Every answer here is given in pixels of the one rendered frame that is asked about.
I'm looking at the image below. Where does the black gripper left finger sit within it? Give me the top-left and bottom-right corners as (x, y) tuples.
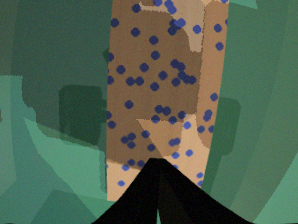
(93, 157), (161, 224)

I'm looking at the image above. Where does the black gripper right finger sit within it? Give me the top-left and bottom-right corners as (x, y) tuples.
(157, 159), (253, 224)

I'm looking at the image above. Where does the tan strip with blue dots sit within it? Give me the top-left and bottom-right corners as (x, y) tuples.
(106, 0), (229, 201)

